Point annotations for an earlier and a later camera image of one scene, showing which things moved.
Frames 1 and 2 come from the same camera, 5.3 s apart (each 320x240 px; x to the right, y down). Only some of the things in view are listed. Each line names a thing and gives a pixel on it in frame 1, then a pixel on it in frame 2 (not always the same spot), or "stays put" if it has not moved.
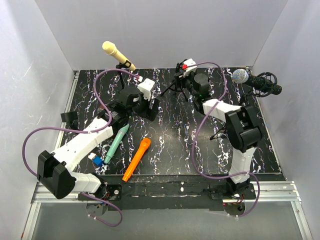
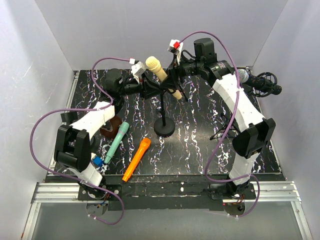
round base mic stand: [71, 119] stays put
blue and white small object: [96, 160] stays put
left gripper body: [142, 107] → [132, 87]
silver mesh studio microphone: [264, 83] stays put
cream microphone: [110, 48] → [154, 64]
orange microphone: [145, 144] stays put
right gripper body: [190, 82] → [190, 68]
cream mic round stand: [124, 64] → [164, 127]
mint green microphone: [117, 140] stays put
